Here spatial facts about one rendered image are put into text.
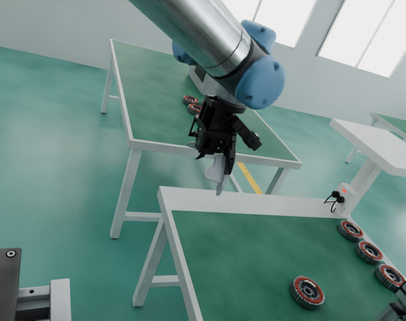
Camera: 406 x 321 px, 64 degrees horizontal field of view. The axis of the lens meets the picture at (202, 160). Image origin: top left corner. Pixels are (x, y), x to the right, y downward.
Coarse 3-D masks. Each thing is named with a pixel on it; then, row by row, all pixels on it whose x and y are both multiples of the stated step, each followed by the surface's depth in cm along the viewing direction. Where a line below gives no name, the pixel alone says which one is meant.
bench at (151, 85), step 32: (128, 64) 257; (160, 64) 285; (128, 96) 204; (160, 96) 222; (192, 96) 243; (128, 128) 170; (160, 128) 182; (192, 128) 196; (256, 128) 230; (128, 160) 176; (256, 160) 192; (288, 160) 201; (128, 192) 184
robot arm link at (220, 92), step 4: (216, 88) 67; (220, 88) 64; (216, 92) 66; (220, 92) 64; (224, 92) 64; (228, 92) 63; (220, 96) 64; (224, 96) 64; (228, 96) 63; (232, 96) 63; (224, 100) 64; (228, 100) 64; (232, 100) 64; (236, 100) 64; (232, 104) 65; (236, 104) 64; (240, 104) 64; (244, 104) 65
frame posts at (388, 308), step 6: (390, 306) 76; (396, 306) 76; (384, 312) 77; (390, 312) 76; (396, 312) 74; (402, 312) 75; (378, 318) 78; (384, 318) 78; (390, 318) 76; (396, 318) 75
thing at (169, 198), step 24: (168, 192) 135; (192, 192) 141; (216, 192) 146; (240, 192) 153; (168, 216) 123; (312, 216) 156; (336, 216) 163; (168, 240) 119; (192, 288) 99; (192, 312) 93
